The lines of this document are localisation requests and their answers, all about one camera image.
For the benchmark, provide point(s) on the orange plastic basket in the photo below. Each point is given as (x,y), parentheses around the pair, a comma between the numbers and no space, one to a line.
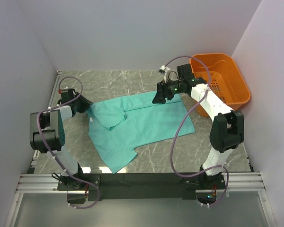
(226,80)

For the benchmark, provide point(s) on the teal t shirt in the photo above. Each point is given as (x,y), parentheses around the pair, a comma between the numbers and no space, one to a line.
(118,126)

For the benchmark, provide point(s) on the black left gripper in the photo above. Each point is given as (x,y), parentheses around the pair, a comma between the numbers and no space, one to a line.
(86,104)

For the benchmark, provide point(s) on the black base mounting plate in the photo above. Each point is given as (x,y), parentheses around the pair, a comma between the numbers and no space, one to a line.
(92,193)

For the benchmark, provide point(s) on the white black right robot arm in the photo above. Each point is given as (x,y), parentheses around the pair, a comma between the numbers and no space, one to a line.
(227,130)

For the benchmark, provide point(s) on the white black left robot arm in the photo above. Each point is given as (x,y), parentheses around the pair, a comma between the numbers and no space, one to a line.
(47,135)

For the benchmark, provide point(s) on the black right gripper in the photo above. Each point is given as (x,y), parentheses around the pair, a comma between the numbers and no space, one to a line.
(160,97)

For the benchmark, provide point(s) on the aluminium frame rail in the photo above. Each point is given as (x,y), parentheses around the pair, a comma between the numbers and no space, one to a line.
(234,182)

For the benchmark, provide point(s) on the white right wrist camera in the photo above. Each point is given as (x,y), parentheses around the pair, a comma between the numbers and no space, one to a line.
(165,71)

